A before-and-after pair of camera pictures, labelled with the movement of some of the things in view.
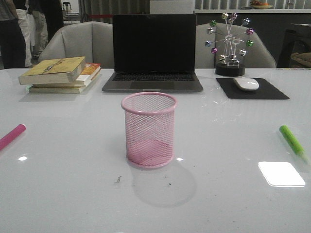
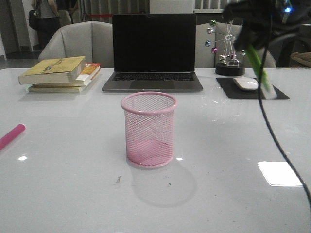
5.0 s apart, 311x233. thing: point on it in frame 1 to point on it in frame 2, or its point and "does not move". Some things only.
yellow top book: [54, 70] does not move
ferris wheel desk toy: [230, 38] does not move
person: [12, 45] to [43, 17]
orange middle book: [89, 72] does not move
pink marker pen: [11, 135] does not move
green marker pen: [294, 142] to [257, 64]
